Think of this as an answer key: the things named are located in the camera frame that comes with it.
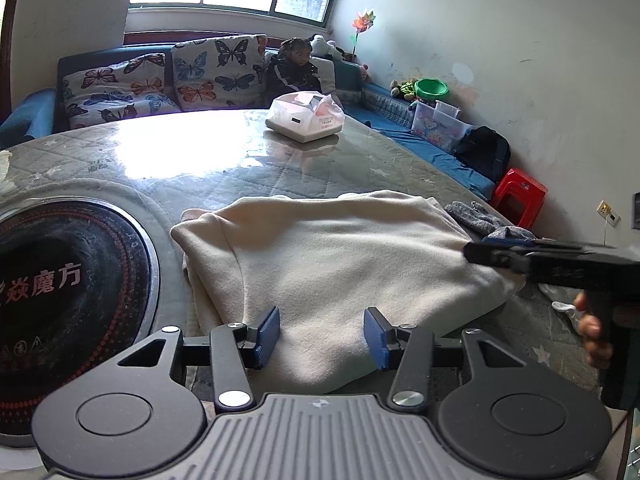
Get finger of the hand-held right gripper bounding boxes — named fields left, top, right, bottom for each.
left=480, top=237, right=586, bottom=252
left=462, top=242, right=540, bottom=276

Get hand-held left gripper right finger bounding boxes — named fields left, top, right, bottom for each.
left=364, top=306, right=532, bottom=409

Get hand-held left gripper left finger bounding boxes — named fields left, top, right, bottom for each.
left=117, top=305, right=282, bottom=409

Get cream sweatshirt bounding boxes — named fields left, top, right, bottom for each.
left=170, top=190, right=526, bottom=396

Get person's right hand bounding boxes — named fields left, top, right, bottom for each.
left=572, top=292, right=615, bottom=370

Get grey knitted cloth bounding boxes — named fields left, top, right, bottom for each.
left=445, top=200, right=538, bottom=241

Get red plastic stool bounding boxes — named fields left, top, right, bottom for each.
left=492, top=167, right=549, bottom=229

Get black backpack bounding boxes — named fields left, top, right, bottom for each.
left=452, top=126, right=512, bottom=184

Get blue sofa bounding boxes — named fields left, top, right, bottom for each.
left=0, top=42, right=499, bottom=202

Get clear plastic storage box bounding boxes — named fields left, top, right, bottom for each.
left=411, top=100, right=474, bottom=154

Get green plastic bowl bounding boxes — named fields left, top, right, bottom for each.
left=414, top=78, right=450, bottom=103

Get green plush toy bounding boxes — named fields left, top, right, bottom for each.
left=390, top=79, right=418, bottom=101

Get black round induction cooktop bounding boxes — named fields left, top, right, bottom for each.
left=0, top=197, right=162, bottom=450

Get white plastic tissue pack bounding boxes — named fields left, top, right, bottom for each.
left=265, top=91, right=346, bottom=144

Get butterfly print cushion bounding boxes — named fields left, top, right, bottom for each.
left=62, top=52, right=174, bottom=129
left=171, top=34, right=269, bottom=112

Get colourful pinwheel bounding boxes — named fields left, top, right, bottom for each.
left=350, top=9, right=377, bottom=63

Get white plush toy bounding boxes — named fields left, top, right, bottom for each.
left=307, top=34, right=346, bottom=63

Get wall socket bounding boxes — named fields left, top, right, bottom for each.
left=597, top=200, right=622, bottom=227

